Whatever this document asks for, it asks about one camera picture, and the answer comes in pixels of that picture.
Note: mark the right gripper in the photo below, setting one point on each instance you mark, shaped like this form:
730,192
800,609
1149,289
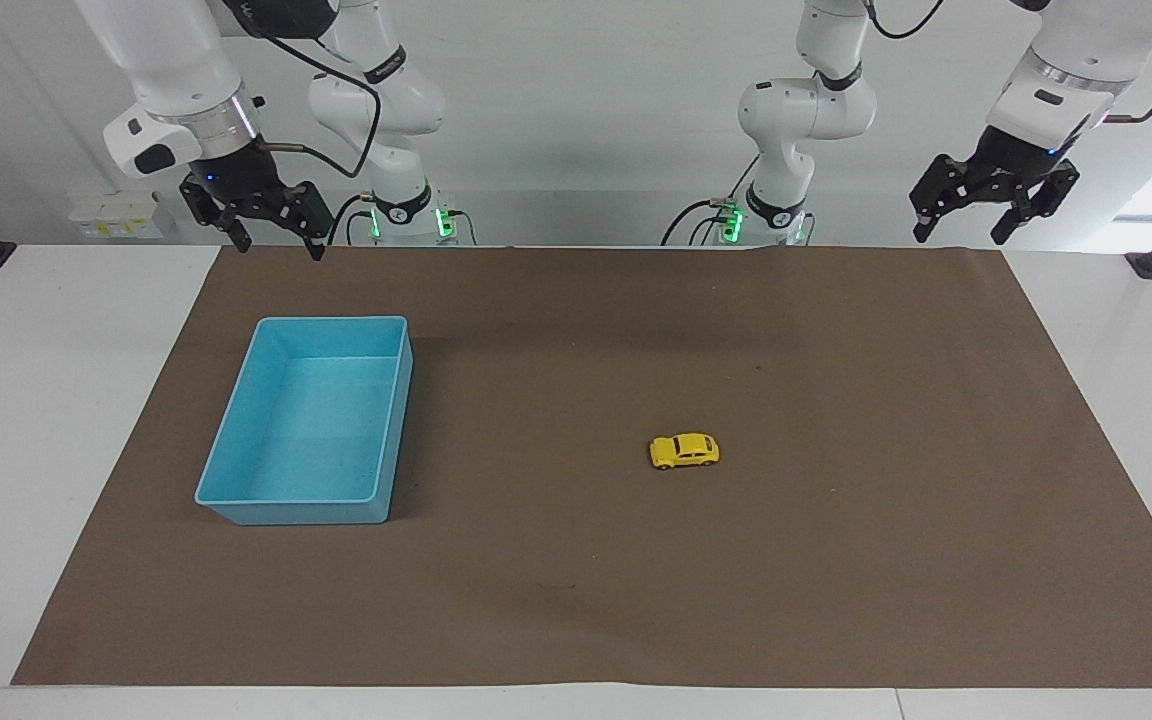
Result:
236,178

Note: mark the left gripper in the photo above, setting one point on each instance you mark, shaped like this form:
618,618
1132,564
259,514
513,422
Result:
1014,162

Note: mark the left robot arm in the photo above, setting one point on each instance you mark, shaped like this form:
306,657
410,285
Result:
816,110

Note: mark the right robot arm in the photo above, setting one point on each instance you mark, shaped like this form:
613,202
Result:
186,70

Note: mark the yellow toy beetle car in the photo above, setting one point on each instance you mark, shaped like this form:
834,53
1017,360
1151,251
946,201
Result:
684,452

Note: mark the light blue plastic bin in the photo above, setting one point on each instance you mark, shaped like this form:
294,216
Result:
311,425

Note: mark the white wall socket box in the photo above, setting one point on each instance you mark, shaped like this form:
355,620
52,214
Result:
116,215

